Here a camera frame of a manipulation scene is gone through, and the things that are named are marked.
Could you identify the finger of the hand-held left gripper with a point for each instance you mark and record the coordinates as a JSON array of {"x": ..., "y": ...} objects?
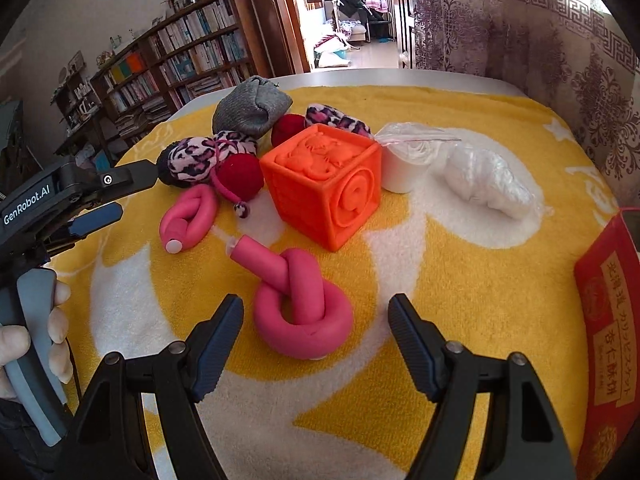
[
  {"x": 97, "y": 217},
  {"x": 130, "y": 175}
]

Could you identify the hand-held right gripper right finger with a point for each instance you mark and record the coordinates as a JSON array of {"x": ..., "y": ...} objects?
[{"x": 407, "y": 350}]

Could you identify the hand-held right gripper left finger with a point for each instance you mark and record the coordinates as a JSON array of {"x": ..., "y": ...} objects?
[{"x": 222, "y": 355}]

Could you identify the leopard print hat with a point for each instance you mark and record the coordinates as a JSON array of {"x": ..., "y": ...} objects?
[
  {"x": 340, "y": 121},
  {"x": 195, "y": 157}
]

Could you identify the knotted pink foam curler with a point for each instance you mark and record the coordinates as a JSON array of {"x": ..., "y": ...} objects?
[{"x": 300, "y": 340}]

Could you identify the orange embossed rubber cube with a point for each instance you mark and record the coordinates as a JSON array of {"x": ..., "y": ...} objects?
[{"x": 320, "y": 190}]

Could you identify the clear plastic bag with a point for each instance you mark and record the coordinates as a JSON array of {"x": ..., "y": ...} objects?
[{"x": 490, "y": 180}]

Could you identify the red tin container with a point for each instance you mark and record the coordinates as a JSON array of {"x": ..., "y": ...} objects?
[{"x": 610, "y": 320}]

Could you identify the person's left hand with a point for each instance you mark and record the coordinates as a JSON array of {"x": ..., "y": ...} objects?
[{"x": 60, "y": 325}]

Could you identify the bent pink foam curler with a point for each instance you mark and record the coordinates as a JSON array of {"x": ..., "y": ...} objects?
[{"x": 192, "y": 210}]

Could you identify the dark cabinet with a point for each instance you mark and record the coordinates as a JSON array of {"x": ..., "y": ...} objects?
[{"x": 12, "y": 140}]

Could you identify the dark shelf with trinkets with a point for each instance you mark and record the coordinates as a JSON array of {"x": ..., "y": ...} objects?
[{"x": 80, "y": 105}]

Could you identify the yellow and white towel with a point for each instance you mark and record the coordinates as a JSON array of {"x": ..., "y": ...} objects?
[{"x": 475, "y": 270}]

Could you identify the red felt ball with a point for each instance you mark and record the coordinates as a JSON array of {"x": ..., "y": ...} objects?
[
  {"x": 286, "y": 130},
  {"x": 242, "y": 175}
]

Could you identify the grey knit pouch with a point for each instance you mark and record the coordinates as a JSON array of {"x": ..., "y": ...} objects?
[{"x": 250, "y": 105}]

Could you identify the wooden bookshelf with books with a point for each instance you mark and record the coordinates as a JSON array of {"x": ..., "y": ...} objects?
[{"x": 200, "y": 55}]

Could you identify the white cup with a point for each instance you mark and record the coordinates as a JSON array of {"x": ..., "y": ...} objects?
[{"x": 400, "y": 170}]

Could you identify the white bag on floor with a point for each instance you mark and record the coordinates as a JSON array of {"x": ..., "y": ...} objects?
[{"x": 332, "y": 55}]

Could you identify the coat rack with clothes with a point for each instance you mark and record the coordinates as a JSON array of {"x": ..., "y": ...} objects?
[{"x": 355, "y": 5}]

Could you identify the purple patterned curtain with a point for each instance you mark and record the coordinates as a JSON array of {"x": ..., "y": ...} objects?
[{"x": 500, "y": 25}]

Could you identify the wooden door frame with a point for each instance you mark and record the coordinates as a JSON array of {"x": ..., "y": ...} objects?
[{"x": 280, "y": 20}]

